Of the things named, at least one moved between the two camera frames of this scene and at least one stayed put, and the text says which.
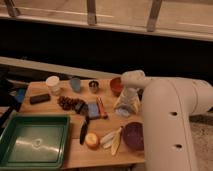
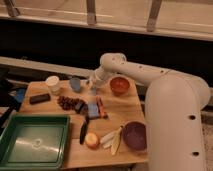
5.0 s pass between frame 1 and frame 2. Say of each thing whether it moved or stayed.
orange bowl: stayed
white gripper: moved
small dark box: stayed
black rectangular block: stayed
